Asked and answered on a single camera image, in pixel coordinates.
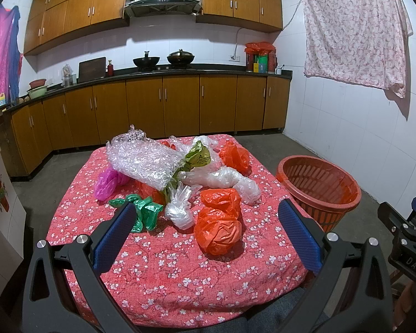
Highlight glass jar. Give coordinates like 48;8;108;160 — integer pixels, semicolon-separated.
61;64;74;87

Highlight orange plastic bag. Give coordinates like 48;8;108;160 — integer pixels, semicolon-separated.
194;188;243;256
219;141;252;176

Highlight black wok left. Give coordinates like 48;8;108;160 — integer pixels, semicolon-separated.
133;51;160;71

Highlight red bag on counter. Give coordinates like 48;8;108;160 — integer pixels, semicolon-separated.
245;41;277;74

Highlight red floral tablecloth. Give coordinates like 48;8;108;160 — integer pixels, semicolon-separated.
46;147;307;329

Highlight white plastic bag long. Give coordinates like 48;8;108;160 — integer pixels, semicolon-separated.
177;135;262;205

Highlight pink floral hanging cloth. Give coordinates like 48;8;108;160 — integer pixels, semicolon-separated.
301;0;413;99

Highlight red plastic basket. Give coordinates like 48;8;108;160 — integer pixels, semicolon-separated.
277;155;361;232

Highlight stacked basins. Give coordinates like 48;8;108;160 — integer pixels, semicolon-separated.
27;79;48;99

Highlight orange plastic bag front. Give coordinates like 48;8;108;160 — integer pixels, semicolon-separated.
194;188;243;256

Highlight magenta plastic bag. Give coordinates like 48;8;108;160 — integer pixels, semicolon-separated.
94;166;130;201

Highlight dark cutting board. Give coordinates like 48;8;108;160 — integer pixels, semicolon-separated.
78;57;106;83

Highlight olive paw print bag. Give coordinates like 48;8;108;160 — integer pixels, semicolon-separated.
162;138;211;203

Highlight green plastic bag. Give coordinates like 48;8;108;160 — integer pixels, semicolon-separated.
108;194;164;233

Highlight orange plastic bag back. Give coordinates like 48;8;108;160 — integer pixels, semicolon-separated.
219;141;252;176

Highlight red bottle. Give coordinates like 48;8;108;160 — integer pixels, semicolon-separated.
106;59;114;77

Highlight black wok with lid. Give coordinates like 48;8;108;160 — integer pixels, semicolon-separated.
167;49;194;69

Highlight white cup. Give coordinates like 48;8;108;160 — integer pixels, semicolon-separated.
275;65;285;75

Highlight magenta blue hanging cloth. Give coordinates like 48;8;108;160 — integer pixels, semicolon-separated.
0;4;22;104

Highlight large bubble wrap sheet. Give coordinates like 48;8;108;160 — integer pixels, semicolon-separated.
106;125;185;190

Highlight lower wooden cabinets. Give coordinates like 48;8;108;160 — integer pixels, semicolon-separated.
0;74;291;178

